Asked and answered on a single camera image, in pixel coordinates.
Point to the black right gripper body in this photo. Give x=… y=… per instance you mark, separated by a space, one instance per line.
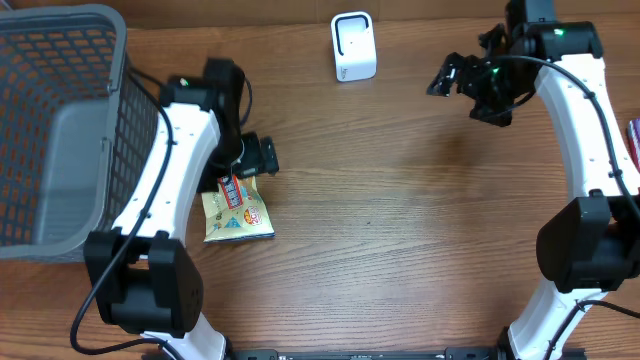
x=497 y=85

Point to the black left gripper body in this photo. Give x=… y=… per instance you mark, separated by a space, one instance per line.
x=240 y=157

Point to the yellow snack packet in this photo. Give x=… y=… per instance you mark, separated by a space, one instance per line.
x=235 y=212

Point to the red purple pad pack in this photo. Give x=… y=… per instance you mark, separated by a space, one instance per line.
x=633 y=136

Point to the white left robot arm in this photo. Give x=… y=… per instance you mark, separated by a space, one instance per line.
x=143 y=279

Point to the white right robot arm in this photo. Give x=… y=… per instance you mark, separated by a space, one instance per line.
x=591 y=246

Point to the white barcode scanner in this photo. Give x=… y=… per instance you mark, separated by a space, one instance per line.
x=354 y=48

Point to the grey plastic shopping basket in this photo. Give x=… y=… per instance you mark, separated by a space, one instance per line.
x=75 y=130

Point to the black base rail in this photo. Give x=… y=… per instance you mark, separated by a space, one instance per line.
x=365 y=354

